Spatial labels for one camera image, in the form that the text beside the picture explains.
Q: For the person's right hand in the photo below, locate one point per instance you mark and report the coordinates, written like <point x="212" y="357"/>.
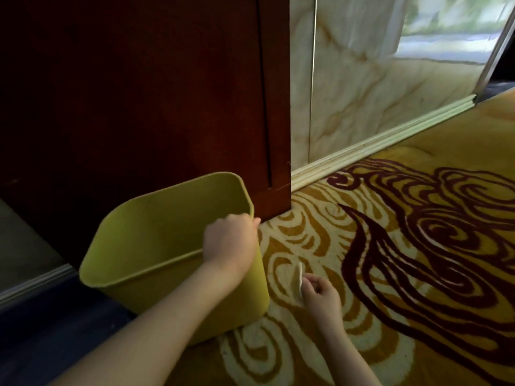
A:
<point x="324" y="301"/>

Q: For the white baseboard on marble wall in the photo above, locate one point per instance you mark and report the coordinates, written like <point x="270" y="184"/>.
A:
<point x="382" y="142"/>

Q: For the white baseboard on grey wall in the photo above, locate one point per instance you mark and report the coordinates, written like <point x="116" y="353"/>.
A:
<point x="32" y="285"/>

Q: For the dark blue plastic basin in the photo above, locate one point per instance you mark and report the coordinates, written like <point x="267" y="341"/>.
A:
<point x="44" y="341"/>

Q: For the person's right forearm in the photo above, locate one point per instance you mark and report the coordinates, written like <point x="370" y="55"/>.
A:
<point x="350" y="361"/>

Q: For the silver metal door frame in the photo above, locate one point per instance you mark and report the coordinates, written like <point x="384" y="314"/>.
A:
<point x="497" y="52"/>

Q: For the person's left forearm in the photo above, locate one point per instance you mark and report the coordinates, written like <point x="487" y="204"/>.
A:
<point x="161" y="333"/>

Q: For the yellow plastic waste bin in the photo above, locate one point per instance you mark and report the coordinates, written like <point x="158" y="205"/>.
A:
<point x="161" y="225"/>

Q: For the dark red wooden cabinet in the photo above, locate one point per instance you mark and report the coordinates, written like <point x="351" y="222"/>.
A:
<point x="141" y="96"/>

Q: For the person's left hand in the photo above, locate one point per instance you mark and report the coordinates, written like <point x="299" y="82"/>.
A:
<point x="231" y="245"/>

